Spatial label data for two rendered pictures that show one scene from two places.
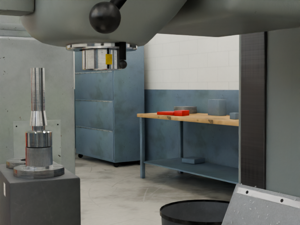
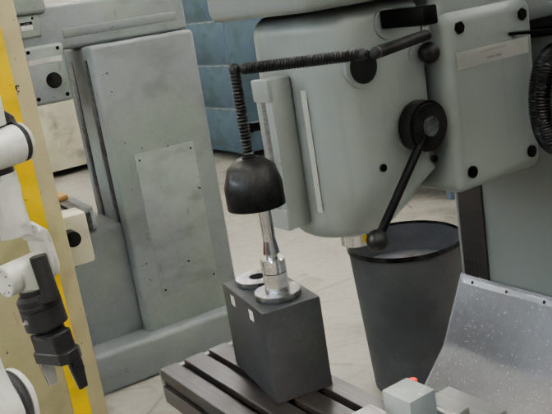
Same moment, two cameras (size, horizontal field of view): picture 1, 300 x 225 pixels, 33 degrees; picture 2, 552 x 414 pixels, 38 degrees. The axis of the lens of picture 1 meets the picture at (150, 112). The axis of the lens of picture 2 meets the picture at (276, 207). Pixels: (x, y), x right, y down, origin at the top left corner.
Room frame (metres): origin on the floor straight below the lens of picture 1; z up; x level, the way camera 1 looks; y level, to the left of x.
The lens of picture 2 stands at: (-0.53, 0.15, 1.66)
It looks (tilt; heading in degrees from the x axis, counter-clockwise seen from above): 15 degrees down; 1
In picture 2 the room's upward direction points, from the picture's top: 9 degrees counter-clockwise
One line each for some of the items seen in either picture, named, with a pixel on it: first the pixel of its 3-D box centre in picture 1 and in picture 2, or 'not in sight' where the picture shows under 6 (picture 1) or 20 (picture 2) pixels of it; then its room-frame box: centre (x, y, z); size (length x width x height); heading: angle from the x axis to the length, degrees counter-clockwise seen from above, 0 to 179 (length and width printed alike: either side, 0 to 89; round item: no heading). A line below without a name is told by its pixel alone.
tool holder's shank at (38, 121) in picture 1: (38, 99); (267, 229); (0.91, 0.20, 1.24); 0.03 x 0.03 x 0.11
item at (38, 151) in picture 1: (39, 152); (275, 276); (0.91, 0.20, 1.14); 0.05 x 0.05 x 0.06
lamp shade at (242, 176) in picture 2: not in sight; (252, 181); (0.42, 0.19, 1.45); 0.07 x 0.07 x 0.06
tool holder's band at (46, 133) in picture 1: (38, 133); (272, 259); (0.91, 0.20, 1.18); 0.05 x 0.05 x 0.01
